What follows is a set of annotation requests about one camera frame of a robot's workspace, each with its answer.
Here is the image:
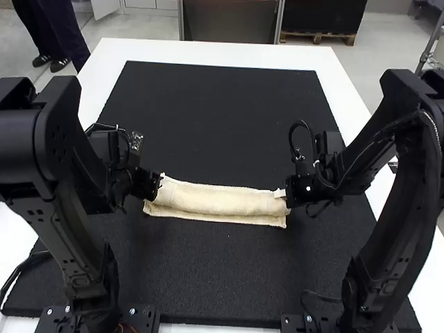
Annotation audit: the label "white cupboard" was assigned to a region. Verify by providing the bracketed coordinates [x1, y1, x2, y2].
[92, 0, 180, 21]

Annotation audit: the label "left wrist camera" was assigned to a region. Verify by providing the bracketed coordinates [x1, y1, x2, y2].
[86, 121, 146, 164]

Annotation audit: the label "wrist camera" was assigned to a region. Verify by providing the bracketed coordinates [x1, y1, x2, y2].
[314, 130, 340, 156]
[86, 121, 146, 164]

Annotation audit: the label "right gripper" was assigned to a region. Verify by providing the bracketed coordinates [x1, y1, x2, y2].
[273, 172, 327, 210]

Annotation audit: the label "person's legs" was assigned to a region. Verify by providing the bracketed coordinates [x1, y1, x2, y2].
[12, 0, 92, 74]

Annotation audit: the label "black crate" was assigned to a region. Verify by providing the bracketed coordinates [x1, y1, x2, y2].
[280, 0, 368, 35]

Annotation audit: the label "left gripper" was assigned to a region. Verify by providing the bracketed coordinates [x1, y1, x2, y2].
[127, 166, 166, 201]

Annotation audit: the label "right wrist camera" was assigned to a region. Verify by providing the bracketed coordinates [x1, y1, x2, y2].
[314, 130, 340, 156]

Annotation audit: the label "black mat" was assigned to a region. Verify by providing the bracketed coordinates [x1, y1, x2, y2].
[1, 60, 422, 330]

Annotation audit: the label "wooden pallet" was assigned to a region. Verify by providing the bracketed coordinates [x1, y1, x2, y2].
[279, 29, 357, 47]

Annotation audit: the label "grey metal stand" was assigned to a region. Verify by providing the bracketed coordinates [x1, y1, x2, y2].
[414, 23, 444, 76]

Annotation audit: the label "pale towel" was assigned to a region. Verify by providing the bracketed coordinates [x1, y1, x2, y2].
[142, 175, 289, 229]

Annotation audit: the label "grey cupboard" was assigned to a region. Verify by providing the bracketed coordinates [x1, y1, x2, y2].
[178, 0, 286, 45]

